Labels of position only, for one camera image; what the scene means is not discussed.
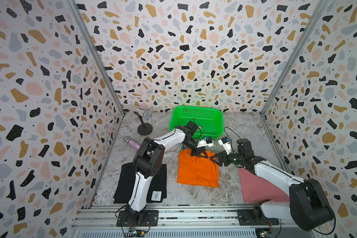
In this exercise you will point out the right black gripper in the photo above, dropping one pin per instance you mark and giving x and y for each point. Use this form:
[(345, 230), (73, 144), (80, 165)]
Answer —
[(224, 156)]

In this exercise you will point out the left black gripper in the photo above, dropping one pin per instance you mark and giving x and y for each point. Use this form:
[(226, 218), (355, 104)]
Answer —
[(198, 152)]

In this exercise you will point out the orange t-shirt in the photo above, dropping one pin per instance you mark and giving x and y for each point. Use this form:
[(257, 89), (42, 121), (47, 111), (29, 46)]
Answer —
[(197, 170)]

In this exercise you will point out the green plastic basket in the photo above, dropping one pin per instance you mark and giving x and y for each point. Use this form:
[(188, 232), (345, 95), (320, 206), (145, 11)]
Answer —
[(208, 120)]

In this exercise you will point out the pink t-shirt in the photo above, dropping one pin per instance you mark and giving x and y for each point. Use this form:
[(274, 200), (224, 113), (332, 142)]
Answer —
[(256, 189)]

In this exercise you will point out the black t-shirt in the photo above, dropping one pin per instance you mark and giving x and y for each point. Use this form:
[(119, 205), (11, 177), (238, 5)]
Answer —
[(157, 190)]

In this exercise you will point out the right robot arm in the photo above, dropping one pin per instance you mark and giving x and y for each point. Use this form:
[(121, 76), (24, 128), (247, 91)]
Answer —
[(308, 207)]

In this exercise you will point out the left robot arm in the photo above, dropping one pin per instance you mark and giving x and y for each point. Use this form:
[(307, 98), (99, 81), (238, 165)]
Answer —
[(148, 160)]

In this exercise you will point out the microphone on black stand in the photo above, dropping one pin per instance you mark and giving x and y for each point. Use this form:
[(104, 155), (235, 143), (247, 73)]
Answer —
[(144, 128)]

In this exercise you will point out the glittery purple bottle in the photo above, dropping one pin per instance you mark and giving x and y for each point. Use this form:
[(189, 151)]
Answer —
[(131, 142)]

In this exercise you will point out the right circuit board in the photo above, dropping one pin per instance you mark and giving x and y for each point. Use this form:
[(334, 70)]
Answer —
[(263, 233)]

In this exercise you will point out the circuit board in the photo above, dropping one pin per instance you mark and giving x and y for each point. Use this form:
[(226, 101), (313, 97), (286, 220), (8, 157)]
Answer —
[(136, 233), (263, 233)]

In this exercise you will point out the left circuit board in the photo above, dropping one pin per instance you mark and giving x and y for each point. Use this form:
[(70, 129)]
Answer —
[(136, 233)]

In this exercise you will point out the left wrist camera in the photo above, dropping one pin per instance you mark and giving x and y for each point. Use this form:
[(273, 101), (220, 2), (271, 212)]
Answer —
[(207, 141)]

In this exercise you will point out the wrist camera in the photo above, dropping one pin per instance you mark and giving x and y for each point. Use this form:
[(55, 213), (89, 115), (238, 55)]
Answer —
[(227, 144), (207, 141)]

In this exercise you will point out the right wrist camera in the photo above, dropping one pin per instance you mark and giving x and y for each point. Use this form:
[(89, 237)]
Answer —
[(227, 144)]

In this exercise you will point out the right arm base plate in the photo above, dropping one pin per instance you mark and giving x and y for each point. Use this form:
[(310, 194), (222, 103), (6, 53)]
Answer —
[(255, 217)]

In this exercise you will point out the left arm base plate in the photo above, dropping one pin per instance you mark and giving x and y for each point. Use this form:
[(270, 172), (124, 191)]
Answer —
[(146, 218)]

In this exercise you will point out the aluminium rail frame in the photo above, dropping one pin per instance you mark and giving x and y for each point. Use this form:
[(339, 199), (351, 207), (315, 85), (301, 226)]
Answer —
[(181, 221)]

